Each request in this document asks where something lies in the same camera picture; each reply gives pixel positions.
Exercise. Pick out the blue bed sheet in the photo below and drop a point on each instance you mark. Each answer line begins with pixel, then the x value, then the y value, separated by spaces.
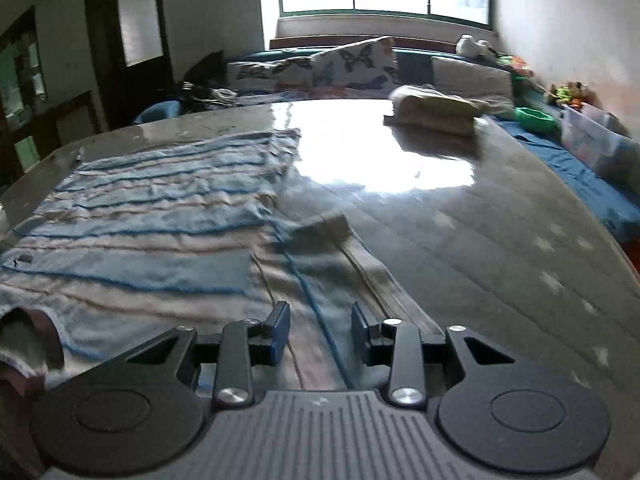
pixel 575 175

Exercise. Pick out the grey striped pillow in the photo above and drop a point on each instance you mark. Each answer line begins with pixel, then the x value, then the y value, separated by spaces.
pixel 472 79

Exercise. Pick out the white plush toy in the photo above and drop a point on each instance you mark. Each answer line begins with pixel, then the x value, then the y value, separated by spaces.
pixel 474 46

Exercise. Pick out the folded beige clothes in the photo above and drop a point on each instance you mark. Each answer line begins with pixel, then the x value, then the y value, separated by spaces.
pixel 436 108

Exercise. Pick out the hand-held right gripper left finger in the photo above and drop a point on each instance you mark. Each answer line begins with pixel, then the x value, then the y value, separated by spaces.
pixel 280 330

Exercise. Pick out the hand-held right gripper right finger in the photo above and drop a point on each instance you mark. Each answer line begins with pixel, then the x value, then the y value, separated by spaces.
pixel 361 331

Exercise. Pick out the butterfly print pillow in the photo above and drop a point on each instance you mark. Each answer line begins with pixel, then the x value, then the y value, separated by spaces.
pixel 345 67

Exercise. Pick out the colourful toys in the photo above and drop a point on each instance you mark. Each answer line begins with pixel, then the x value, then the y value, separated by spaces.
pixel 565 92

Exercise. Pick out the blue striped towel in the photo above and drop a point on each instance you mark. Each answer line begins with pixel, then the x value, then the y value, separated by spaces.
pixel 165 240

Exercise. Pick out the dark wooden cabinet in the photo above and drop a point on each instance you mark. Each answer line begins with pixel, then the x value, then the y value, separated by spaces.
pixel 30 105

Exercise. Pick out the blue plastic chair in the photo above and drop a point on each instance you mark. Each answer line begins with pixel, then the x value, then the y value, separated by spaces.
pixel 157 111

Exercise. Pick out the green plastic bowl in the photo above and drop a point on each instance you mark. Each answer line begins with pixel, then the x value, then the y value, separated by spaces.
pixel 536 119

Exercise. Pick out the dark wooden door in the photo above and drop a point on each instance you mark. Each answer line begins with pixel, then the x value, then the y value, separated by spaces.
pixel 127 35

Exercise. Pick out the clear plastic storage box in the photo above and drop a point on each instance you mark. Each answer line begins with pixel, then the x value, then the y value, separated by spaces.
pixel 592 137

